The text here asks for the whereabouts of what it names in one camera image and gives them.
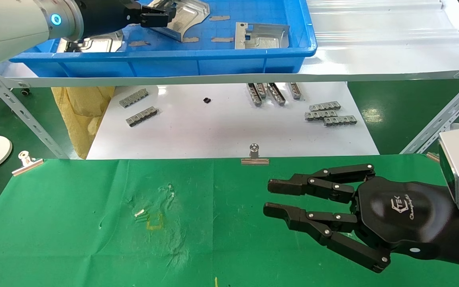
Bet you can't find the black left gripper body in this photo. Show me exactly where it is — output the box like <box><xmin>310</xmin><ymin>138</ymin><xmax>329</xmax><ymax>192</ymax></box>
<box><xmin>79</xmin><ymin>0</ymin><xmax>143</xmax><ymax>40</ymax></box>

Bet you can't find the stamped sheet metal part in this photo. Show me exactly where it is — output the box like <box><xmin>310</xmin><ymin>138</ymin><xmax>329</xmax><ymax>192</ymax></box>
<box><xmin>57</xmin><ymin>30</ymin><xmax>124</xmax><ymax>53</ymax></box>
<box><xmin>235</xmin><ymin>22</ymin><xmax>290</xmax><ymax>50</ymax></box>
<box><xmin>147</xmin><ymin>0</ymin><xmax>210</xmax><ymax>42</ymax></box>

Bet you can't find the green table cloth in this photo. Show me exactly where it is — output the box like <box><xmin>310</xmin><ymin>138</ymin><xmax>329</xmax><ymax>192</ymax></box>
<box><xmin>0</xmin><ymin>155</ymin><xmax>459</xmax><ymax>287</ymax></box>

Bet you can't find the blue plastic bin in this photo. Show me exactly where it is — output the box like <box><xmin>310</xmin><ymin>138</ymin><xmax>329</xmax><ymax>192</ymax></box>
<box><xmin>10</xmin><ymin>0</ymin><xmax>318</xmax><ymax>78</ymax></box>

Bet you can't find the perforated steel angle brace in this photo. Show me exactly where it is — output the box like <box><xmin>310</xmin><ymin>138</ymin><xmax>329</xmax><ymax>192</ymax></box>
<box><xmin>400</xmin><ymin>72</ymin><xmax>459</xmax><ymax>155</ymax></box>
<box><xmin>0</xmin><ymin>68</ymin><xmax>71</xmax><ymax>159</ymax></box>

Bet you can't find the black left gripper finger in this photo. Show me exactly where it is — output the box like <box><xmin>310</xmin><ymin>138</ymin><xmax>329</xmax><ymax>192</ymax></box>
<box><xmin>140</xmin><ymin>11</ymin><xmax>170</xmax><ymax>28</ymax></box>
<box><xmin>162</xmin><ymin>2</ymin><xmax>177</xmax><ymax>21</ymax></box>

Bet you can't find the white shelf board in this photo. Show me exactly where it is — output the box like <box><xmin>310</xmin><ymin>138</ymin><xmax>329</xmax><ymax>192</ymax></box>
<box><xmin>0</xmin><ymin>0</ymin><xmax>459</xmax><ymax>88</ymax></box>

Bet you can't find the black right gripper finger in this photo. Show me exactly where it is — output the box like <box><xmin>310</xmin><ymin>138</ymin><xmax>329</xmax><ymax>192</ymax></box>
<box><xmin>263</xmin><ymin>202</ymin><xmax>391</xmax><ymax>274</ymax></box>
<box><xmin>268</xmin><ymin>163</ymin><xmax>376</xmax><ymax>204</ymax></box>

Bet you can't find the yellow cloth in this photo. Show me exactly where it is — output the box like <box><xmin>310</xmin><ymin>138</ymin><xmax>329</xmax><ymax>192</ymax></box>
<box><xmin>51</xmin><ymin>86</ymin><xmax>116</xmax><ymax>159</ymax></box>

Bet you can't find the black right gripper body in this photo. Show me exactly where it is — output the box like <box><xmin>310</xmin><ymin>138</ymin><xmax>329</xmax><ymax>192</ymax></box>
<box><xmin>351</xmin><ymin>177</ymin><xmax>457</xmax><ymax>259</ymax></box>

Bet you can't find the clear corrugated plastic sheet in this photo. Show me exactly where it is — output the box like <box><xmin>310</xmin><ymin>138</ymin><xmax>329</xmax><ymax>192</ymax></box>
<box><xmin>305</xmin><ymin>0</ymin><xmax>459</xmax><ymax>48</ymax></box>

